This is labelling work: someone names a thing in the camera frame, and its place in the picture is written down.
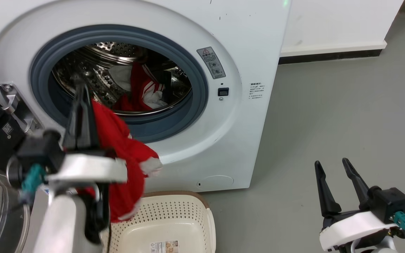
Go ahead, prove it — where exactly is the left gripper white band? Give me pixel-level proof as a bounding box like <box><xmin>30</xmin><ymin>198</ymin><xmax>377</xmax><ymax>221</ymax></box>
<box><xmin>46</xmin><ymin>83</ymin><xmax>128</xmax><ymax>244</ymax></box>

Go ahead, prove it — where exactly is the red and white striped garment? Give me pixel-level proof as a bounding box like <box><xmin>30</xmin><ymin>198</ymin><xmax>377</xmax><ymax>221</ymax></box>
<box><xmin>109</xmin><ymin>63</ymin><xmax>168</xmax><ymax>112</ymax></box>

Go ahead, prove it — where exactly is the grey warning sticker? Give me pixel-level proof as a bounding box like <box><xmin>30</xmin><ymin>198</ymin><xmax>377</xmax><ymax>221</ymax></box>
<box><xmin>197</xmin><ymin>47</ymin><xmax>226</xmax><ymax>79</ymax></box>

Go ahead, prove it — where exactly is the paper label in basket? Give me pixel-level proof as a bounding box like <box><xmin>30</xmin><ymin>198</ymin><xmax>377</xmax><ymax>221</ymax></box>
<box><xmin>150</xmin><ymin>240</ymin><xmax>179</xmax><ymax>253</ymax></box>

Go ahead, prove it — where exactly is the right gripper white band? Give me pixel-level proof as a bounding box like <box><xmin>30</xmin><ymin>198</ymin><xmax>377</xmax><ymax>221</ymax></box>
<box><xmin>314</xmin><ymin>158</ymin><xmax>400</xmax><ymax>252</ymax></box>

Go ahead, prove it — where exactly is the white text label sticker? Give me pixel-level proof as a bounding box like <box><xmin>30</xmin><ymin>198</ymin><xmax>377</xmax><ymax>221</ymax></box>
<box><xmin>249</xmin><ymin>82</ymin><xmax>265</xmax><ymax>100</ymax></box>

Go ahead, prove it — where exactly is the cream perforated laundry basket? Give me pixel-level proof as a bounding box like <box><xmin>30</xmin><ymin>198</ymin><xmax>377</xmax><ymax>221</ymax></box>
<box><xmin>101</xmin><ymin>191</ymin><xmax>216</xmax><ymax>253</ymax></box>

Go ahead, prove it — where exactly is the round filter cover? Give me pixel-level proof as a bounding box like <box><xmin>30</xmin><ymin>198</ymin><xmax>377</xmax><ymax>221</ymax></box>
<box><xmin>197</xmin><ymin>175</ymin><xmax>234</xmax><ymax>189</ymax></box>

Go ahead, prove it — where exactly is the grey rubber door gasket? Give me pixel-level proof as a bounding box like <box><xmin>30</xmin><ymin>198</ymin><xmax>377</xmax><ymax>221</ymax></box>
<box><xmin>30</xmin><ymin>24</ymin><xmax>209</xmax><ymax>143</ymax></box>

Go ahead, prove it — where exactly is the white front-load washing machine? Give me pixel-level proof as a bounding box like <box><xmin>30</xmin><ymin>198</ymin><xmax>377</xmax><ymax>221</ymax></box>
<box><xmin>0</xmin><ymin>0</ymin><xmax>292</xmax><ymax>193</ymax></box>

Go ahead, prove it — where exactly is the perforated steel drum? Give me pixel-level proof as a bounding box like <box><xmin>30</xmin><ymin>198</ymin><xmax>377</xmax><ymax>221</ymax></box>
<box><xmin>52</xmin><ymin>41</ymin><xmax>192</xmax><ymax>116</ymax></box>

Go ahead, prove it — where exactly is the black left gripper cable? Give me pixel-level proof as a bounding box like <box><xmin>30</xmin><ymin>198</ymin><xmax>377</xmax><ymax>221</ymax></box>
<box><xmin>105</xmin><ymin>225</ymin><xmax>113</xmax><ymax>253</ymax></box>

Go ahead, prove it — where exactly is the red garment with white trim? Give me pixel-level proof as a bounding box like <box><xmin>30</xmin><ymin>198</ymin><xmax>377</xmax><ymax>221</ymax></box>
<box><xmin>77</xmin><ymin>99</ymin><xmax>163</xmax><ymax>223</ymax></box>

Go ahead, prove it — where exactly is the black skirting strip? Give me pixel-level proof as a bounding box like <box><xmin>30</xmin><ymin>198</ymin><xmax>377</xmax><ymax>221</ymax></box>
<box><xmin>278</xmin><ymin>49</ymin><xmax>383</xmax><ymax>65</ymax></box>

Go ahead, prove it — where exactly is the metal door hinge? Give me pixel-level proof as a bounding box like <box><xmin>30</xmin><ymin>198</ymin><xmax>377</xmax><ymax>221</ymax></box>
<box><xmin>0</xmin><ymin>83</ymin><xmax>43</xmax><ymax>133</ymax></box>

